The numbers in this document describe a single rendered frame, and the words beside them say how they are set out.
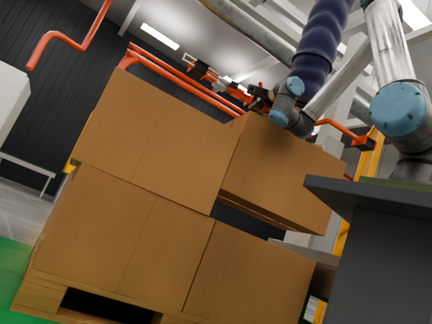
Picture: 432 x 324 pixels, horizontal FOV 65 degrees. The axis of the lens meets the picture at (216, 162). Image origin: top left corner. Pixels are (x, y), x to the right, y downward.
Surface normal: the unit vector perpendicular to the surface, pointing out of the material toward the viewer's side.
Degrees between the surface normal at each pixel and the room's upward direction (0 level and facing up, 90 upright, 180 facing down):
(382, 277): 90
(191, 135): 90
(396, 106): 93
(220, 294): 90
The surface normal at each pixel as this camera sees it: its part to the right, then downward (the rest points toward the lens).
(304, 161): 0.35, -0.09
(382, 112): -0.73, -0.36
